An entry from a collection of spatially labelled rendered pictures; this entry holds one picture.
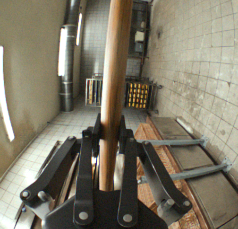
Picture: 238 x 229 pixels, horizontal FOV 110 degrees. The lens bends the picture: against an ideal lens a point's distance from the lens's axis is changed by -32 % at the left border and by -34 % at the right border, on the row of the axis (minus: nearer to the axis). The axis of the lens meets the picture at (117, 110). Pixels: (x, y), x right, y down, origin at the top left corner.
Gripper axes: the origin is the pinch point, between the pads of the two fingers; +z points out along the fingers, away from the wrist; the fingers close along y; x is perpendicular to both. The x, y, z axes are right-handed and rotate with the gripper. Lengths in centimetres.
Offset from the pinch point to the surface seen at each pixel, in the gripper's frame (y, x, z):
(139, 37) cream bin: 79, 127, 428
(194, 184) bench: 69, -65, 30
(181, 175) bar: 56, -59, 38
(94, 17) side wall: -100, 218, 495
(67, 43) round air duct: -120, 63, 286
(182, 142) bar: 82, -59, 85
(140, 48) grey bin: 84, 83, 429
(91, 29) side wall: -106, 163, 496
